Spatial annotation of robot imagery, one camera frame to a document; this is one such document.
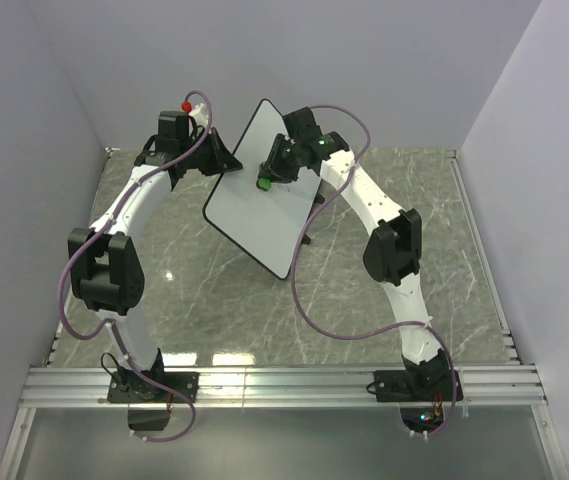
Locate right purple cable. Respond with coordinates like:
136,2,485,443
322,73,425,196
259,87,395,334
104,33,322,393
289,104,461,441

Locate purple cable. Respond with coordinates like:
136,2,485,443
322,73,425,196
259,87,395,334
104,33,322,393
289,104,461,441
57,89,215,443

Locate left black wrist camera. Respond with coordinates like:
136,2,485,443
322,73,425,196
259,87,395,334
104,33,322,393
156,111,191,150

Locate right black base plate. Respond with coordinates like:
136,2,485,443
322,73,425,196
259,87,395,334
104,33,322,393
367,356,464,403

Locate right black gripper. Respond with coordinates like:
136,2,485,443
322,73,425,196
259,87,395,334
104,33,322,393
256,135,299,186

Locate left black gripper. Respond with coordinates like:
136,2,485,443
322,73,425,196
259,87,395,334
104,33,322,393
183,129,244,178

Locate white whiteboard black frame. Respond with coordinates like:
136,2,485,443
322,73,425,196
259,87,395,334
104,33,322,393
203,99,320,279

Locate green whiteboard eraser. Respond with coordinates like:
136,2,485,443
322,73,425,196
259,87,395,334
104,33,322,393
256,177,272,191

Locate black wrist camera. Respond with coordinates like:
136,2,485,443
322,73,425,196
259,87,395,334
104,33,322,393
283,107,350,160
156,111,191,150

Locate aluminium right side rail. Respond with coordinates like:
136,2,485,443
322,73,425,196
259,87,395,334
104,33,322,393
446,149,526,365

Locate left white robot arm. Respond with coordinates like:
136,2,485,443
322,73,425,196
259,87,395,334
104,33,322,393
62,126,242,402

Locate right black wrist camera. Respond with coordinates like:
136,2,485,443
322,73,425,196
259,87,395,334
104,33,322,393
283,107,350,160

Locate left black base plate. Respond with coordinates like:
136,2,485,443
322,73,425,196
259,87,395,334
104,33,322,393
106,370,199,404

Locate aluminium front rail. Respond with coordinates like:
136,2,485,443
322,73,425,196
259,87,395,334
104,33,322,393
18,365,547,408

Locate aluminium rail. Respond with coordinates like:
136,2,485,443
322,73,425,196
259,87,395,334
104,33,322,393
18,365,547,408
446,149,526,365

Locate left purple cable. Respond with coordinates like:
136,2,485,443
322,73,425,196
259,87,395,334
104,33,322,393
57,89,215,443

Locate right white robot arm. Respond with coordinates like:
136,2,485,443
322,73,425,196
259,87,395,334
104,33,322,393
257,132,453,400

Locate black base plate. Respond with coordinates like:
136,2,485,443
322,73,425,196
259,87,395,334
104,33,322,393
106,370,199,404
367,356,464,403

